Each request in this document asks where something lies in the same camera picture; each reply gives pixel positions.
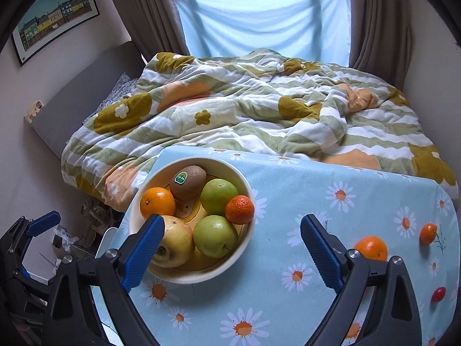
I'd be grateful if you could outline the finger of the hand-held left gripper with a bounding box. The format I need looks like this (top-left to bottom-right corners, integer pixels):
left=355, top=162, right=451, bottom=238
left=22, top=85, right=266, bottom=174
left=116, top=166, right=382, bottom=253
left=11, top=265, right=51, bottom=298
left=0, top=211, right=61, bottom=271
left=300, top=214, right=423, bottom=346
left=47, top=214, right=166, bottom=346

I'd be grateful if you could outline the yellow-brown pear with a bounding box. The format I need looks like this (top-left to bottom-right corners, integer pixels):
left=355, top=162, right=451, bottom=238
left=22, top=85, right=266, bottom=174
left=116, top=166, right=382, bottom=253
left=151, top=215, right=195, bottom=268

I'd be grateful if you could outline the large orange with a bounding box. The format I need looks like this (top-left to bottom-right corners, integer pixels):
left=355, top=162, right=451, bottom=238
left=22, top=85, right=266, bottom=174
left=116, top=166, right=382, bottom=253
left=140, top=187, right=176, bottom=220
left=354, top=236, right=389, bottom=262

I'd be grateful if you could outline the green apple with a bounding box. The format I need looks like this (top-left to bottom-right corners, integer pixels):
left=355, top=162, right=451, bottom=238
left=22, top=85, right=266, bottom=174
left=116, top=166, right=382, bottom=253
left=200, top=179, right=239, bottom=217
left=193, top=215, right=239, bottom=259

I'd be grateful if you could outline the brown kiwi with green sticker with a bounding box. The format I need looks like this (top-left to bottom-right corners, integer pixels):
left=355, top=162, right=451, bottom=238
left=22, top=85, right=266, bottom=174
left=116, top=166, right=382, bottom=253
left=170, top=165, right=207, bottom=200

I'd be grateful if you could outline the small tangerine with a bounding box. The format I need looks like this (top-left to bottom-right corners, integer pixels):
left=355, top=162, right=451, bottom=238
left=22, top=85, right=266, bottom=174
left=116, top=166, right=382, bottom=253
left=225, top=195, right=255, bottom=225

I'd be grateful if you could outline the cream bowl with duck print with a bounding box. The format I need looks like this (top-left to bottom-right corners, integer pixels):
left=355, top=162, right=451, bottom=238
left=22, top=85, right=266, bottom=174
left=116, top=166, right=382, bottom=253
left=129, top=157, right=256, bottom=285

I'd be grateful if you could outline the crumpled white plastic wrapper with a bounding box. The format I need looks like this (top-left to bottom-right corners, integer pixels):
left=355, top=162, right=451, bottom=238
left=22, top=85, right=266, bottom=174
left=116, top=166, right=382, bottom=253
left=54, top=225, right=80, bottom=253

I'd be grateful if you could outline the blue daisy print tablecloth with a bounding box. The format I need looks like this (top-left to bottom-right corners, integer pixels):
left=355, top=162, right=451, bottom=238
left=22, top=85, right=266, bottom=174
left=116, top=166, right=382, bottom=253
left=90, top=146, right=460, bottom=346

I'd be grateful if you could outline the small red tomato upper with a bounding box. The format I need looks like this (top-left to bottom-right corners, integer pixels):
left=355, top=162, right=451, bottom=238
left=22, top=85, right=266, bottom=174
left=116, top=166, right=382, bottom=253
left=420, top=223, right=438, bottom=245

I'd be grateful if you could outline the grey bed headboard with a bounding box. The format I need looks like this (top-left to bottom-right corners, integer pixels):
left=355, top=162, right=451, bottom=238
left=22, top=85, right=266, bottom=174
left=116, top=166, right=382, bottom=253
left=31, top=41, right=145, bottom=159

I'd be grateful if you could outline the grey patterned pillow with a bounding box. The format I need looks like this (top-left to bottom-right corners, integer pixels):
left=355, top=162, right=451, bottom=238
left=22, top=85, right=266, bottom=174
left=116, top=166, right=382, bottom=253
left=86, top=72, right=139, bottom=123

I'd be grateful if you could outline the green striped flower blanket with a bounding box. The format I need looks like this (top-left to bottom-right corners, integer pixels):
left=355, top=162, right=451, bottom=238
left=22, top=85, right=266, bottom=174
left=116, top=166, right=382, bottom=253
left=61, top=51, right=458, bottom=210

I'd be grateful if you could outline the brown curtain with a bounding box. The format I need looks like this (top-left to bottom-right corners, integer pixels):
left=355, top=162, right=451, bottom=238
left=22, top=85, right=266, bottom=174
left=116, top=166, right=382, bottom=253
left=124, top=0, right=197, bottom=58
left=347, top=0, right=415, bottom=91

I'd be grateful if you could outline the light blue window cloth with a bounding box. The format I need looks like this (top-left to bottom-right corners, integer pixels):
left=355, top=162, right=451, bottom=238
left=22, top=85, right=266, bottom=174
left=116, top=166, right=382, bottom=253
left=175, top=0, right=352, bottom=67

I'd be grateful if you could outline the wall socket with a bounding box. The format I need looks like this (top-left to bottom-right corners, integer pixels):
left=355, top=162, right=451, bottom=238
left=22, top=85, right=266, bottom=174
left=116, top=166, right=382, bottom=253
left=24, top=100, right=46, bottom=121

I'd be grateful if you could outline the framed wall picture of houses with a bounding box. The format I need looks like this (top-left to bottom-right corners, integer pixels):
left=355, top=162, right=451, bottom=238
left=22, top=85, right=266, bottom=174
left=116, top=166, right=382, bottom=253
left=12, top=0, right=100, bottom=67

